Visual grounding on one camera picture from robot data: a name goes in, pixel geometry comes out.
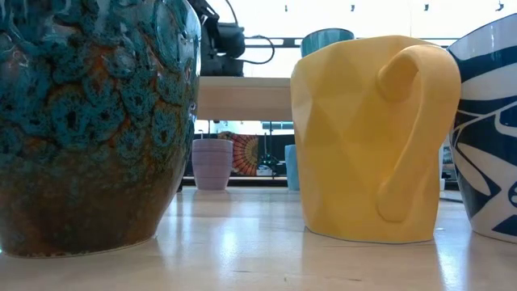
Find teal mug white inside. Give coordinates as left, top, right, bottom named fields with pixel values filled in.
left=300, top=27, right=356, bottom=58

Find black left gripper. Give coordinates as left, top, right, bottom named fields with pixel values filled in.
left=200, top=0, right=246, bottom=78

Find wooden shelf riser black legs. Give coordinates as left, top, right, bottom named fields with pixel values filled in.
left=196, top=75, right=293, bottom=122

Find black partition wall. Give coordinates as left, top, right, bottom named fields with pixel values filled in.
left=258, top=133, right=296, bottom=179

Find yellow faceted mug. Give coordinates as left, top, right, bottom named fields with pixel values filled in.
left=289, top=35, right=462, bottom=245

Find orange mandala tapestry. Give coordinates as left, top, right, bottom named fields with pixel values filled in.
left=217, top=131, right=259, bottom=177

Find light blue handleless cup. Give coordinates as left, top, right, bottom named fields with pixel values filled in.
left=284, top=144, right=301, bottom=192

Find lavender handleless cup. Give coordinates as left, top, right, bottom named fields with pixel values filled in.
left=191, top=138, right=234, bottom=192

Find white mug blue pattern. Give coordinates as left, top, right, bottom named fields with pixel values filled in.
left=447, top=13, right=517, bottom=245

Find dark teal speckled mug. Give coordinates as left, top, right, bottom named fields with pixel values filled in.
left=0, top=0, right=203, bottom=259

